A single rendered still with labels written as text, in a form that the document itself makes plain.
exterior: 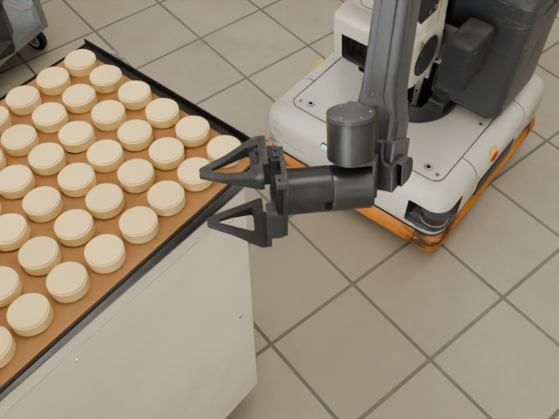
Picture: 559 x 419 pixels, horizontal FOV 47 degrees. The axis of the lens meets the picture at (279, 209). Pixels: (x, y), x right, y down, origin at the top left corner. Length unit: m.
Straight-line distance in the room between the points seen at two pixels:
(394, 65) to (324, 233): 1.21
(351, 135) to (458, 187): 1.08
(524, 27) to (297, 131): 0.66
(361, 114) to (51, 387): 0.54
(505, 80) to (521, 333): 0.69
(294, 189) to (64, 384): 0.42
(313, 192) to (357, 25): 0.87
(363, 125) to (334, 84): 1.27
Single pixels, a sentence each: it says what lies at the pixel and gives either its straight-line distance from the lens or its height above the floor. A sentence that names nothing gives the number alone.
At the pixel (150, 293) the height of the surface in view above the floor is 0.79.
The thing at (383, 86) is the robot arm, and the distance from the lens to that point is 0.82.
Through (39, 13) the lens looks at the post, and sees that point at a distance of 2.59.
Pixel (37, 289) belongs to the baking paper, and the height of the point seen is 0.90.
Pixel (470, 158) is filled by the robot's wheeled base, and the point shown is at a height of 0.28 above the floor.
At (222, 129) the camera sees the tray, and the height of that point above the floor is 0.90.
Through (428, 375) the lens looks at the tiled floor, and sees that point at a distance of 1.79.
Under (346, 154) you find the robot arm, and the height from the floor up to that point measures 1.05.
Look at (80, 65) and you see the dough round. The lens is 1.11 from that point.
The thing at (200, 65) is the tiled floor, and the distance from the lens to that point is 2.53.
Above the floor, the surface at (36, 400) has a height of 0.78.
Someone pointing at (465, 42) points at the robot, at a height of 0.62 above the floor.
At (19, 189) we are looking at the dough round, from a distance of 0.95.
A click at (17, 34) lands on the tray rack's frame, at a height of 0.15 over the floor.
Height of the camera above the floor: 1.60
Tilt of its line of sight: 52 degrees down
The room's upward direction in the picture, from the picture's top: straight up
